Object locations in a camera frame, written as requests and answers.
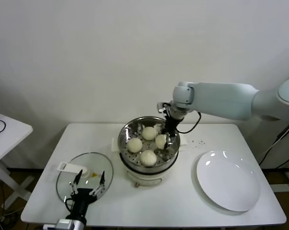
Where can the white side table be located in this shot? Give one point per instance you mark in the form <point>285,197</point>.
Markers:
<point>13,134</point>

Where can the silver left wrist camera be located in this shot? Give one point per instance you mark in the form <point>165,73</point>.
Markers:
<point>68,224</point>

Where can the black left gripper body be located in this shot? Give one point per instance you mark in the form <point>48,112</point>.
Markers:
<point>83,196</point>

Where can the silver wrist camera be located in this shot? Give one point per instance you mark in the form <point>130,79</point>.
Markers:
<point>162,106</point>
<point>68,224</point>

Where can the stainless steel steamer basket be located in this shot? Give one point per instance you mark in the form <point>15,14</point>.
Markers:
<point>129,130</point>

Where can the white electric cooker base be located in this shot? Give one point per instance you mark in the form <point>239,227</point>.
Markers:
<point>144,179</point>

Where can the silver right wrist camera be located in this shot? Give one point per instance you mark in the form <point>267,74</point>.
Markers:
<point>162,106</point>

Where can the white steamed baozi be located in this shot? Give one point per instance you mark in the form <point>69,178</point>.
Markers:
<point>160,141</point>
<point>135,145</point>
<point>148,133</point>
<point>148,158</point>

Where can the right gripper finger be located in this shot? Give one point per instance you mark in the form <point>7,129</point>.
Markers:
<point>164,131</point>
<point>170,141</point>

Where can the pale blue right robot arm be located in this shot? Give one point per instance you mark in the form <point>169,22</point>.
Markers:
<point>221,100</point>

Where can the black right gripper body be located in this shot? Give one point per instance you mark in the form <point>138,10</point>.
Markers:
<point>170,124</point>

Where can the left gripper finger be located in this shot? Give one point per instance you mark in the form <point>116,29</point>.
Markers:
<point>73,187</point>
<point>101,185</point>

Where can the large white plate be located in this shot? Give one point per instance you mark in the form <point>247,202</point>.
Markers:
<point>228,182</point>

